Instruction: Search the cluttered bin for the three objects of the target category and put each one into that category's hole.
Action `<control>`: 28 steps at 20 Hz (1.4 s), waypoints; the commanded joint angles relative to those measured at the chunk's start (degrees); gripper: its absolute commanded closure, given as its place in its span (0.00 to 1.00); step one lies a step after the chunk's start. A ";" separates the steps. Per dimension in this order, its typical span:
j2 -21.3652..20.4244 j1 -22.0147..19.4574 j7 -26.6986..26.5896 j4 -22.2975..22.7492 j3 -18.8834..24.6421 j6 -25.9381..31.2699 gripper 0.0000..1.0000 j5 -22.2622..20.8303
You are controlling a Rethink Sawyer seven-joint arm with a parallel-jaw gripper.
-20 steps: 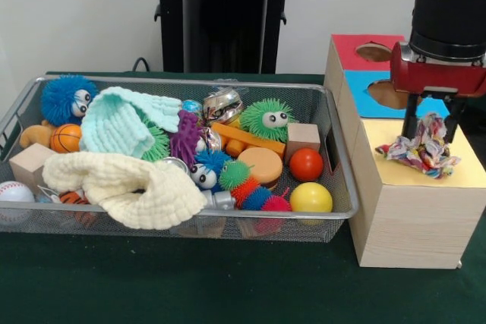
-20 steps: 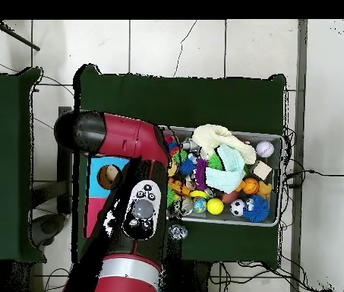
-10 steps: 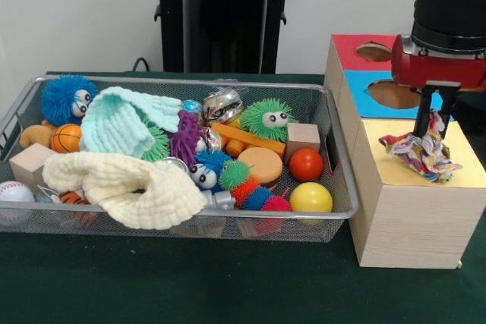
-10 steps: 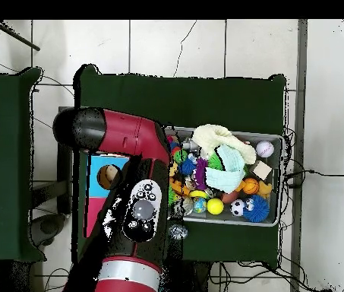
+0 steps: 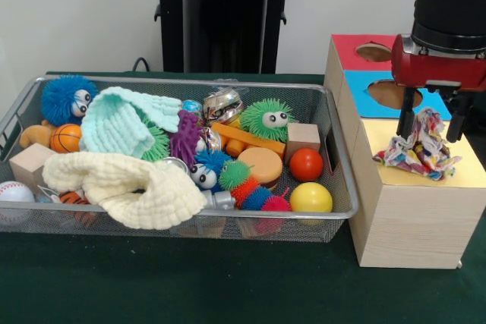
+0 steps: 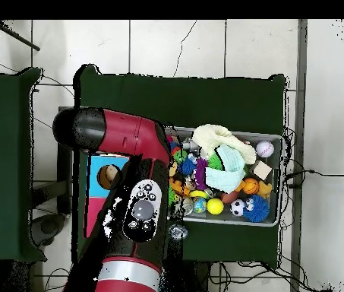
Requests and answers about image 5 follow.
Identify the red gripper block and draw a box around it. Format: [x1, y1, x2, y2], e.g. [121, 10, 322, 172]
[390, 33, 486, 143]

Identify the small patterned cloth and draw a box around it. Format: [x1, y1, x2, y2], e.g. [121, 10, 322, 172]
[372, 106, 462, 181]

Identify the mint green knitted cloth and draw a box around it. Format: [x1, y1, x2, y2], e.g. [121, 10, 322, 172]
[79, 86, 184, 159]

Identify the cream knitted cloth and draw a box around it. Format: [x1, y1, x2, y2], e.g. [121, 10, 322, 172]
[42, 151, 208, 231]

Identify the wooden box with three holes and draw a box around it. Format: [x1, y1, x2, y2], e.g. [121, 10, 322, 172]
[322, 34, 486, 269]

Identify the shallow silver mesh bin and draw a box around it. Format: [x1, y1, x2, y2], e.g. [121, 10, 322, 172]
[0, 75, 360, 244]

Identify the small wooden cube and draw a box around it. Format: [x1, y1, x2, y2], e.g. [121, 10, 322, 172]
[286, 122, 322, 164]

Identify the orange-red ball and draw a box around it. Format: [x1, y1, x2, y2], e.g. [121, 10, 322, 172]
[289, 147, 324, 183]

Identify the yellow plastic ball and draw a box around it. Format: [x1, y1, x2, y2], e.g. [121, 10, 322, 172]
[290, 182, 334, 223]

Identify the green spiky ball with eyes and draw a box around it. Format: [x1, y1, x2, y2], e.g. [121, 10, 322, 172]
[240, 98, 295, 143]

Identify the purple spiky rubber ball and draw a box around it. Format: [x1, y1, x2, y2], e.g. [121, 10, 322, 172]
[169, 109, 204, 168]

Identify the dark green table cloth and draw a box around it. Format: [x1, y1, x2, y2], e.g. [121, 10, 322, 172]
[0, 71, 486, 324]

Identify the small orange basketball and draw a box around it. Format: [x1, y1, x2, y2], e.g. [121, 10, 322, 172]
[50, 123, 83, 154]

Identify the blue spiky rubber ball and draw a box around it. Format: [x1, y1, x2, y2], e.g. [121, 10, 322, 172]
[40, 74, 99, 127]

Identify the white baseball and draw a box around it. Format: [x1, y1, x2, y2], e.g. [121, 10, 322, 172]
[0, 181, 36, 226]

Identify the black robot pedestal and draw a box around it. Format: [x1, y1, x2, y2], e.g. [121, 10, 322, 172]
[146, 0, 307, 74]

